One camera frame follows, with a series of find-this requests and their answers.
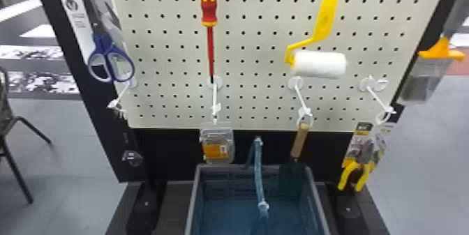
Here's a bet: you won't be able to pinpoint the black chair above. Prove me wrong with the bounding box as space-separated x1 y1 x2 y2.
0 66 53 205

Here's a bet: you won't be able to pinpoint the yellow paint roller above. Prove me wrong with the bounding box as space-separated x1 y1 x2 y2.
284 0 348 80

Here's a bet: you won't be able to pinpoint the yellow tape measure packet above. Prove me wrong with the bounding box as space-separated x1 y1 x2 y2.
198 121 236 165

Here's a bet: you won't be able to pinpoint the white pegboard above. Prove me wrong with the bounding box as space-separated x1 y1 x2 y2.
29 0 469 235

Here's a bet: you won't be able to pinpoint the yellow pliers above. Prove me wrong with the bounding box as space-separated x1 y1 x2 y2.
337 121 395 193

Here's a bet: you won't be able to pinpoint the red screwdriver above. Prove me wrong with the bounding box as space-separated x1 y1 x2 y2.
195 0 221 84

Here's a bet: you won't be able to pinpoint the wooden handled black trowel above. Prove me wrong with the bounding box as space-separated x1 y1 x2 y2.
276 121 311 198

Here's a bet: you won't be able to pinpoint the blue basket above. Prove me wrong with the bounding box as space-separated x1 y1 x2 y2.
184 135 332 235

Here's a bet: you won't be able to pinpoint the blue scissors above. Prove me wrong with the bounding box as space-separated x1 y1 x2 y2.
50 0 136 84

